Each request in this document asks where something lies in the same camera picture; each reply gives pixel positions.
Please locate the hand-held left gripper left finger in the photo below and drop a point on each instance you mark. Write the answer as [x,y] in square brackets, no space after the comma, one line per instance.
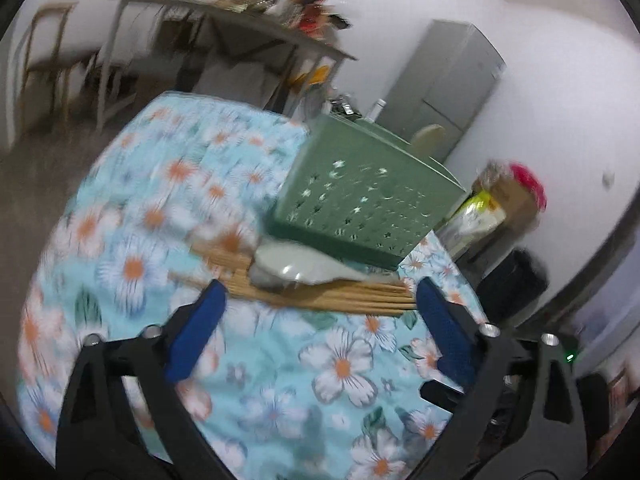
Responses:
[200,330]

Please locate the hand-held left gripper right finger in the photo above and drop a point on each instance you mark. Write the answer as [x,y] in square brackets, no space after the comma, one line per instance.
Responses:
[440,330]

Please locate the bundle of wooden chopsticks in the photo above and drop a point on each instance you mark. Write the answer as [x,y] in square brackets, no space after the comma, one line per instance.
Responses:
[350,300]

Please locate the white ceramic spoon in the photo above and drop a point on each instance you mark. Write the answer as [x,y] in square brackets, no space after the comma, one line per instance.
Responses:
[290,265]
[427,140]

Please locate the green plastic basket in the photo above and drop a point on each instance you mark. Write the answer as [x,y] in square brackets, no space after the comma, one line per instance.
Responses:
[360,195]

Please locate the black trash bin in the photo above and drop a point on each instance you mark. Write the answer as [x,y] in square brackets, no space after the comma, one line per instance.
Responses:
[515,280]

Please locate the floral light blue blanket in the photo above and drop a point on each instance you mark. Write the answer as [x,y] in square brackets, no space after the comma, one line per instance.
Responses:
[300,385]

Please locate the yellow and white sack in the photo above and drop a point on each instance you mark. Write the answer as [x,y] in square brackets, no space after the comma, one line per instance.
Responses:
[475,215]

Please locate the cardboard box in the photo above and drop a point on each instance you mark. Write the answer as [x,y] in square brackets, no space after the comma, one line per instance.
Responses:
[515,200]

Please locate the red plastic bag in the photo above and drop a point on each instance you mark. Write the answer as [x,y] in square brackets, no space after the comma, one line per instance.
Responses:
[530,180]

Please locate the white plastic object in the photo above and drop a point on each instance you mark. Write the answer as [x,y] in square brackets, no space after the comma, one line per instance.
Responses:
[377,110]

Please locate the grey refrigerator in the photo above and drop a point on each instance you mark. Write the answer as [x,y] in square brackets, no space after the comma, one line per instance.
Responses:
[450,75]

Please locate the white wooden-top table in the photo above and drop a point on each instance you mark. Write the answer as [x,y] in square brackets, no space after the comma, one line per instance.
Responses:
[260,30]

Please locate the wooden chair with dark seat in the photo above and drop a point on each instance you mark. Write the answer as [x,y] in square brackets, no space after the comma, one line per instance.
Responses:
[50,62]

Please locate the red bottle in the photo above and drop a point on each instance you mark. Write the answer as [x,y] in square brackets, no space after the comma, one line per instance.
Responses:
[310,17]

